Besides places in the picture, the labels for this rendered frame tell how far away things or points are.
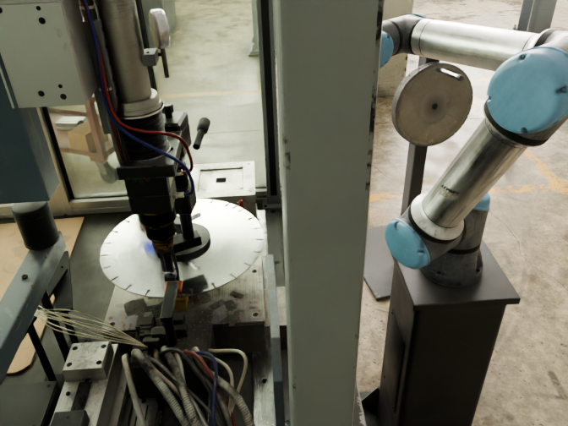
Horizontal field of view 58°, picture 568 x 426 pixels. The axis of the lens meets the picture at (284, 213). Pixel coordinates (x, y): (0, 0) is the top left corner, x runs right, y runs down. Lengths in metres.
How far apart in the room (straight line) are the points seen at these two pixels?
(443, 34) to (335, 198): 0.89
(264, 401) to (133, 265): 0.36
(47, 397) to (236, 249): 0.42
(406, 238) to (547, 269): 1.66
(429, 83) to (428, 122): 0.15
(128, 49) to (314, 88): 0.52
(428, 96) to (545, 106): 1.27
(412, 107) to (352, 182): 1.82
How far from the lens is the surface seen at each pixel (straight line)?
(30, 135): 0.72
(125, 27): 0.70
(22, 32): 0.67
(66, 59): 0.66
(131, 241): 1.11
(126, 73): 0.72
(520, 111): 0.84
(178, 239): 0.97
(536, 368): 2.21
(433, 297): 1.25
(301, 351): 0.30
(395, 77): 4.39
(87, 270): 1.40
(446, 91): 2.10
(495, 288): 1.31
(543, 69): 0.83
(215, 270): 0.99
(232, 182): 1.36
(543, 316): 2.43
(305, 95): 0.21
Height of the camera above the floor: 1.58
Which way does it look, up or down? 34 degrees down
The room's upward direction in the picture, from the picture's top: 2 degrees counter-clockwise
